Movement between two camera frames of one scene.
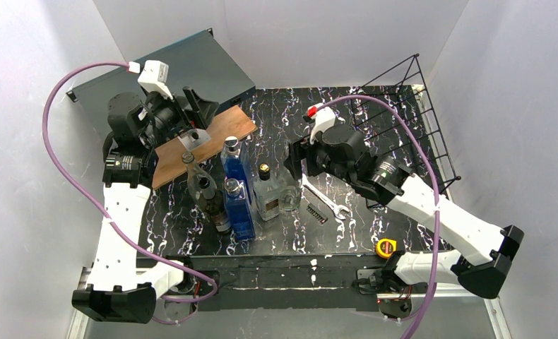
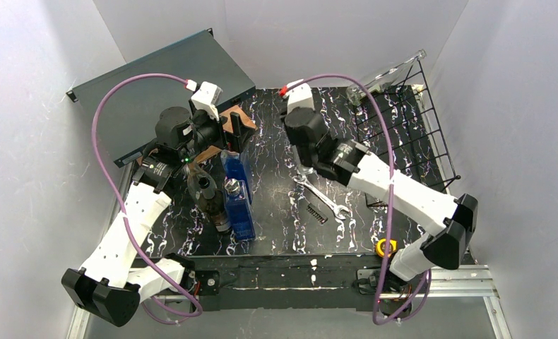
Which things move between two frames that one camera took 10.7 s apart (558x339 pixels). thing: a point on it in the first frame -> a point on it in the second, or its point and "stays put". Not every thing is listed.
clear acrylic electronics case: [200, 182] -> [382, 80]
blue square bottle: [241, 219] stays put
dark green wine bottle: [214, 203] stays put
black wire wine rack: [396, 112] stays put
